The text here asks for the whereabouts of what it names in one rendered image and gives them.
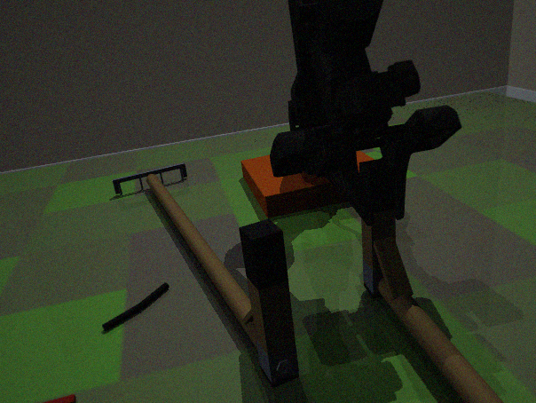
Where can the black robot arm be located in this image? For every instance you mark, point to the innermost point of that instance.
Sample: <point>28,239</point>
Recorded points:
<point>332,34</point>

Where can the black bent rod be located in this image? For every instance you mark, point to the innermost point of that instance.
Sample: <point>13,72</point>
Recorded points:
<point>137,308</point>

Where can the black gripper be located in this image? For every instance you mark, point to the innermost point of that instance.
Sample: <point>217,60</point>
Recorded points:
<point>336,156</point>

